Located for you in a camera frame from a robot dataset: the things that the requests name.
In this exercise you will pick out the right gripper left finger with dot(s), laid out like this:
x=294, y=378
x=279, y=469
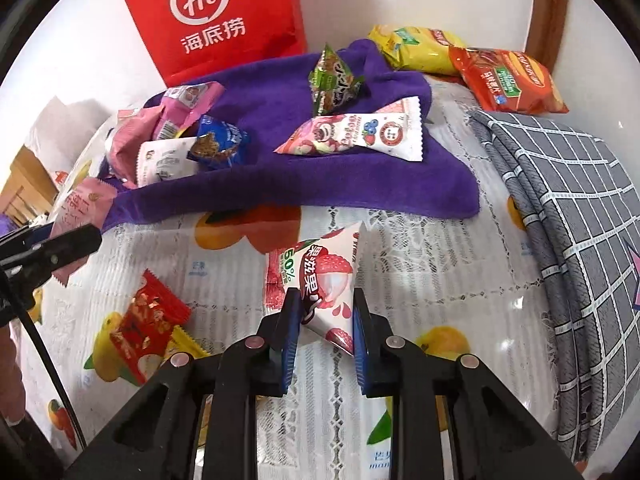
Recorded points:
x=155, y=434

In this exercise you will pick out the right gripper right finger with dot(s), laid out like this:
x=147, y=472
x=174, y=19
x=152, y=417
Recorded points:
x=491, y=434

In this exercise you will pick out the light pink wafer packet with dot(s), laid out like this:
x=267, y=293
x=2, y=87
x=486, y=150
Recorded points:
x=89, y=202

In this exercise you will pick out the yellow snack packet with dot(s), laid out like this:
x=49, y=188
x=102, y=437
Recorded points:
x=181, y=341

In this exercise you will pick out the red candy packet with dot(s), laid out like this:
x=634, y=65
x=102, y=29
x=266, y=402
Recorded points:
x=142, y=336

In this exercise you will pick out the pink peach candy packet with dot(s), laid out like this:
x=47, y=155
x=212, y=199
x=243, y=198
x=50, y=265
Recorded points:
x=134, y=127

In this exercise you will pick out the blue cookie snack packet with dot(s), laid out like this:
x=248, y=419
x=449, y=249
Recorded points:
x=218, y=145

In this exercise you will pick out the white lychee jelly packet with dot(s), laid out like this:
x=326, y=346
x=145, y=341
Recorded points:
x=324, y=271

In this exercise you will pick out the white strawberry bear packet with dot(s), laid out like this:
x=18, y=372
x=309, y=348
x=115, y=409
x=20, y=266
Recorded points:
x=395, y=130

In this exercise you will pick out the pink snack packet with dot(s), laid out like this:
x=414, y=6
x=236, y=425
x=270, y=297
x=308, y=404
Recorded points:
x=183, y=106

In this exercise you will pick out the left hand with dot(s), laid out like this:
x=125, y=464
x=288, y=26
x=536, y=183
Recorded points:
x=12, y=391

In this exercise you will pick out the wooden chair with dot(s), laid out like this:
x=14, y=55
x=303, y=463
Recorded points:
x=29, y=191

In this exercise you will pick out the white paper sheet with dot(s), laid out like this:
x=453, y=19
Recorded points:
x=62, y=131

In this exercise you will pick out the fruit print tablecloth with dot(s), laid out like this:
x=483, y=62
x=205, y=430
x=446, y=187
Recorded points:
x=477, y=275

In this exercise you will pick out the purple towel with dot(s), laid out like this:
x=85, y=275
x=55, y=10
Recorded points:
x=269, y=99

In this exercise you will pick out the red paper shopping bag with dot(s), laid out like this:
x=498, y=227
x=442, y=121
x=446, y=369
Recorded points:
x=187, y=39

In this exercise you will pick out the green snack packet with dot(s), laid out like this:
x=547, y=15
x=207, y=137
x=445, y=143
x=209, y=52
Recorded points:
x=332, y=83

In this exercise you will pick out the orange chips bag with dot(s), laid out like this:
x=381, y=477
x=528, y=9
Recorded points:
x=507, y=81

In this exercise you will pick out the yellow chips bag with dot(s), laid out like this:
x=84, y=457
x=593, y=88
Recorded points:
x=422, y=49

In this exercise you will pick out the brown wooden door frame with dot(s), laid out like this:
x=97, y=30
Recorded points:
x=546, y=30

